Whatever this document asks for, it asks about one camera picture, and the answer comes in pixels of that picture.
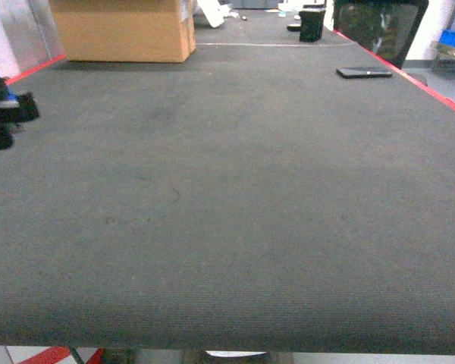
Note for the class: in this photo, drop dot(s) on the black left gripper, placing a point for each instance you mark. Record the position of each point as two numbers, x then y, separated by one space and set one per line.
15 109

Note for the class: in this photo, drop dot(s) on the black smartphone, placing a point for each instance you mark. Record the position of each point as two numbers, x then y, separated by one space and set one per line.
363 72

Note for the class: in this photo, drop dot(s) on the cardboard box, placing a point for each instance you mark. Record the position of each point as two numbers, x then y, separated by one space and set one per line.
125 31

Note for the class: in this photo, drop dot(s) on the dark grey table mat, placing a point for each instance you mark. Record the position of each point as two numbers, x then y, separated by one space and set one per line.
248 198

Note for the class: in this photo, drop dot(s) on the black box on table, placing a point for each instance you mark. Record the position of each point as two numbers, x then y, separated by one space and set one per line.
311 26

